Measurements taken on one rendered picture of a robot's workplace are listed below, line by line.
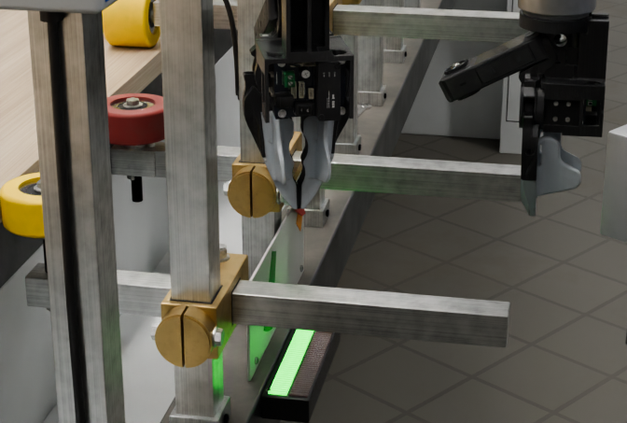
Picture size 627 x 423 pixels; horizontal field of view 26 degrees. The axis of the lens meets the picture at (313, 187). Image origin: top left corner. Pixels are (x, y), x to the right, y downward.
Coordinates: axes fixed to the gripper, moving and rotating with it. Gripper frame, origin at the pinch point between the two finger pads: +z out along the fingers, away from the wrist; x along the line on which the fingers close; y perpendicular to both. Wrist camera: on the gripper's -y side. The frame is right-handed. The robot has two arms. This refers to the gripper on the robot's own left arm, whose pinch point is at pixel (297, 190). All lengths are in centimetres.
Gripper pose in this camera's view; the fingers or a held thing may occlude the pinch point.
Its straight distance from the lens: 116.6
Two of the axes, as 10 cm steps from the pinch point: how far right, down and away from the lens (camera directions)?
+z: 0.0, 9.3, 3.6
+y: 1.6, 3.5, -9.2
